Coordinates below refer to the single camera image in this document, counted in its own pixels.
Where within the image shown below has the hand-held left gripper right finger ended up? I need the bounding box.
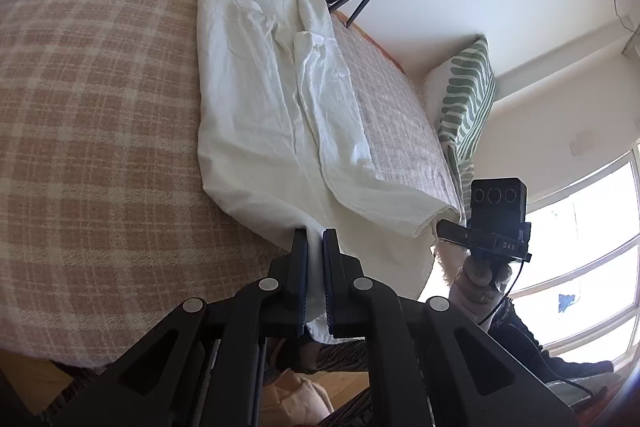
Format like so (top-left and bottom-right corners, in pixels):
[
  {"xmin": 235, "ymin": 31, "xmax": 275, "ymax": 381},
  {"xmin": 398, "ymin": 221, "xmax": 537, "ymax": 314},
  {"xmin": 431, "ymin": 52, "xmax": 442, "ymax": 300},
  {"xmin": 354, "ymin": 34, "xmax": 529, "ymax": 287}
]
[{"xmin": 321, "ymin": 228, "xmax": 581, "ymax": 427}]

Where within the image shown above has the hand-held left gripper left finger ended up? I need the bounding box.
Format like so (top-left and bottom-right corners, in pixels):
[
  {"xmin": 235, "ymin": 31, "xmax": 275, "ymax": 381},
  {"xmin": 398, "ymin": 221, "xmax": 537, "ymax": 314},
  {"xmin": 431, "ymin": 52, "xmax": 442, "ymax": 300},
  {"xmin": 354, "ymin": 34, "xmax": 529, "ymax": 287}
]
[{"xmin": 50, "ymin": 228, "xmax": 311, "ymax": 427}]

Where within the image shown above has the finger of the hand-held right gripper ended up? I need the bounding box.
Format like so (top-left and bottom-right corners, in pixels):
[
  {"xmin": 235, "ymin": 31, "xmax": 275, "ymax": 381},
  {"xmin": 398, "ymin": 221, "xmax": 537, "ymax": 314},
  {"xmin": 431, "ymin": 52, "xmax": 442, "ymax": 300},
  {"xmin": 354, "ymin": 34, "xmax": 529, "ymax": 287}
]
[{"xmin": 434, "ymin": 219, "xmax": 471, "ymax": 249}]

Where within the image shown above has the white long-sleeved shirt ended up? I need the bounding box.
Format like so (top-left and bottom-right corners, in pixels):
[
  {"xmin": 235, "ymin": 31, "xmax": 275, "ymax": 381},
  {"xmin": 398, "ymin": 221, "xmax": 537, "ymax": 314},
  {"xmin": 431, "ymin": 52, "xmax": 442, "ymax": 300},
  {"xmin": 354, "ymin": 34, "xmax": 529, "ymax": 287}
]
[{"xmin": 196, "ymin": 0, "xmax": 463, "ymax": 345}]

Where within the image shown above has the person's right forearm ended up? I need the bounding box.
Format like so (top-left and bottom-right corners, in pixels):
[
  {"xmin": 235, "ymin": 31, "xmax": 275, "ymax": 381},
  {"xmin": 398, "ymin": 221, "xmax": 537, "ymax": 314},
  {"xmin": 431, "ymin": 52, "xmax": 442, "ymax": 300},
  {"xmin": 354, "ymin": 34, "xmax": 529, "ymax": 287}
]
[{"xmin": 487, "ymin": 297, "xmax": 616, "ymax": 383}]

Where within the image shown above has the person's right hand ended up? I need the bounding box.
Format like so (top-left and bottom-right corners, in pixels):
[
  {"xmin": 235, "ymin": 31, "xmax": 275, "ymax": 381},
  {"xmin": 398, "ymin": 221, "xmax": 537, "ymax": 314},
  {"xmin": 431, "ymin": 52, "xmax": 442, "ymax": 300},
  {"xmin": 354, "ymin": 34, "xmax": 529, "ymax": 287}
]
[{"xmin": 447, "ymin": 252, "xmax": 513, "ymax": 323}]

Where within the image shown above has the white framed window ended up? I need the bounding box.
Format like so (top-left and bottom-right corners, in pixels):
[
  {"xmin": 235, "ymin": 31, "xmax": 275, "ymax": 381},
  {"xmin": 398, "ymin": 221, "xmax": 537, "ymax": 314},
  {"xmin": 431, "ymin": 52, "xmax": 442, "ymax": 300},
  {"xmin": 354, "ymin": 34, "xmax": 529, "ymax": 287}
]
[{"xmin": 425, "ymin": 142, "xmax": 640, "ymax": 378}]

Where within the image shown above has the green striped pillow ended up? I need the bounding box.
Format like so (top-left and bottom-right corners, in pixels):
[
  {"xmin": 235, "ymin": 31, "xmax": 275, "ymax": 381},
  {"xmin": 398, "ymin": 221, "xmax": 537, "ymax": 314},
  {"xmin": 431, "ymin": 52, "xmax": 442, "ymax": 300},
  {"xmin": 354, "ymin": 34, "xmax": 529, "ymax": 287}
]
[{"xmin": 425, "ymin": 36, "xmax": 498, "ymax": 208}]

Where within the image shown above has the beige cloth bag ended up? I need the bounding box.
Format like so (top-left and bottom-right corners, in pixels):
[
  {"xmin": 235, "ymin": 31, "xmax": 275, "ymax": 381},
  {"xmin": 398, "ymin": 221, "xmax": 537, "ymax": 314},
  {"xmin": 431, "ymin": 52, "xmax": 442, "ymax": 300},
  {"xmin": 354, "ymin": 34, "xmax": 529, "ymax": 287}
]
[{"xmin": 262, "ymin": 369, "xmax": 333, "ymax": 427}]

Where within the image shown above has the beige plaid blanket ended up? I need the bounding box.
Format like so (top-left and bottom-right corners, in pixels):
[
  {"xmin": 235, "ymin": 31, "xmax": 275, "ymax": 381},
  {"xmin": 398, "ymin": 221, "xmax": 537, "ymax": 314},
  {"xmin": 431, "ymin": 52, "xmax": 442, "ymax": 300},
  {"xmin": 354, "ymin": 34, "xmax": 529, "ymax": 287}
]
[{"xmin": 0, "ymin": 0, "xmax": 463, "ymax": 370}]

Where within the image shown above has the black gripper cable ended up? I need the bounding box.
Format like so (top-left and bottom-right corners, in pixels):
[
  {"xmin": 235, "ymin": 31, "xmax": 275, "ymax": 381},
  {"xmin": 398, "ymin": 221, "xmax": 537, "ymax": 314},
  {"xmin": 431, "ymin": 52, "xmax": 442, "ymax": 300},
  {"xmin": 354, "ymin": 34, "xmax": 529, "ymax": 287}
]
[{"xmin": 475, "ymin": 252, "xmax": 532, "ymax": 328}]

